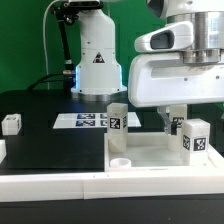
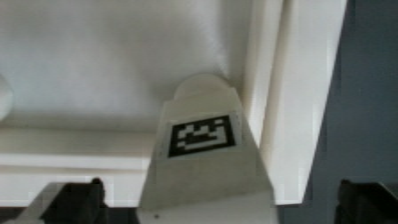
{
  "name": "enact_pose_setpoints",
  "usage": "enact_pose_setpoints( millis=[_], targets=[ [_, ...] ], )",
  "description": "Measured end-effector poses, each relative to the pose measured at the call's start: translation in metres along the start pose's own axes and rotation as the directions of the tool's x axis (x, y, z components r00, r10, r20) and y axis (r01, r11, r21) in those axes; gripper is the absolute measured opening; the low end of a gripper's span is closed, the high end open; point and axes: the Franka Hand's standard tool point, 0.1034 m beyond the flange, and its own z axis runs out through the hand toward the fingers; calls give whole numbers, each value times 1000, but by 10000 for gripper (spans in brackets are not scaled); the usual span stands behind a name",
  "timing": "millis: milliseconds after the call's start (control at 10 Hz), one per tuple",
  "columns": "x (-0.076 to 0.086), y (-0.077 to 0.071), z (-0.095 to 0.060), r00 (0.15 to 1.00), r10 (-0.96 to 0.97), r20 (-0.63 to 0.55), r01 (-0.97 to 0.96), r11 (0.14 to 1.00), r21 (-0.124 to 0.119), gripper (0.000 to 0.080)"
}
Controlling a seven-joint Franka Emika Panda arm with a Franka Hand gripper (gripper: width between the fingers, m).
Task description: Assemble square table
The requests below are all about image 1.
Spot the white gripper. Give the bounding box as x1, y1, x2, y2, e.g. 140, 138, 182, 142
128, 53, 224, 135

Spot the white square tabletop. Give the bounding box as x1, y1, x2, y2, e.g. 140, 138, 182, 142
104, 132, 224, 172

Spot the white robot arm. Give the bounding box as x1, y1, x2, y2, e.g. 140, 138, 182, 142
69, 0, 224, 116

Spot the white marker sheet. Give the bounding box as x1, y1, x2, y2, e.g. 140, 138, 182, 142
53, 112, 141, 129

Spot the white U-shaped obstacle fence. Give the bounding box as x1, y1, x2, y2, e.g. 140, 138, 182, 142
0, 149, 224, 202

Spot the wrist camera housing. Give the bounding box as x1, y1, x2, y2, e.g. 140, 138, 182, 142
134, 21, 194, 53

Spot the black cable bundle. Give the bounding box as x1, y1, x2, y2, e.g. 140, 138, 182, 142
27, 72, 75, 92

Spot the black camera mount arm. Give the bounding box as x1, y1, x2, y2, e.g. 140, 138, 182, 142
50, 3, 79, 75

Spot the white cable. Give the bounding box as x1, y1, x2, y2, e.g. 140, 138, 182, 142
42, 0, 63, 90

